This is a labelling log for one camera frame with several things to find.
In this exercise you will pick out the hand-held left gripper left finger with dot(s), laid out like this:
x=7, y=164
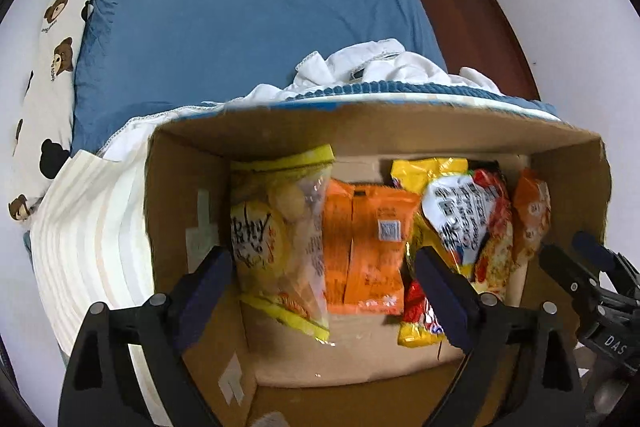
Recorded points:
x=205, y=294

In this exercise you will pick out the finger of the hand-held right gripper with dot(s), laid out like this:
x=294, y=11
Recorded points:
x=595, y=250
x=565, y=267

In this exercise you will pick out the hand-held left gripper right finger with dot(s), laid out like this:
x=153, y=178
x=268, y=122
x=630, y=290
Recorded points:
x=445, y=302

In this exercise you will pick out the small orange snack packet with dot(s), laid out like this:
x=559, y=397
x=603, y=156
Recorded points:
x=532, y=217

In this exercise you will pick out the red noodle packet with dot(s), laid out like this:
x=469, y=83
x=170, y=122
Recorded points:
x=497, y=232

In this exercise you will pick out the yellow noodle packet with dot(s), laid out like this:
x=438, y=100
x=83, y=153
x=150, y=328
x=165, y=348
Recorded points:
x=450, y=217

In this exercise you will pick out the yellow chip bag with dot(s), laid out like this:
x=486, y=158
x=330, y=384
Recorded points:
x=270, y=227

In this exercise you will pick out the brown cardboard box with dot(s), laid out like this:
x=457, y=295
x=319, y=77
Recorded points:
x=450, y=127

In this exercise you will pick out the striped blanket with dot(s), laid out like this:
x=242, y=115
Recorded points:
x=90, y=247

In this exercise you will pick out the blue ribbed cloth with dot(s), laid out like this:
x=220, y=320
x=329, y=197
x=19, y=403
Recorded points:
x=400, y=86

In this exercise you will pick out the white cloth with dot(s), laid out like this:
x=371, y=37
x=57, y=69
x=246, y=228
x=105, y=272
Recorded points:
x=380, y=62

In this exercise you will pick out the bear print pillow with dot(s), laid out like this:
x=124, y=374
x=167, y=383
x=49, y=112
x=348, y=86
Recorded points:
x=45, y=97

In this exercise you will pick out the blue bed sheet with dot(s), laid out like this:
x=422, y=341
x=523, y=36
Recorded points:
x=225, y=32

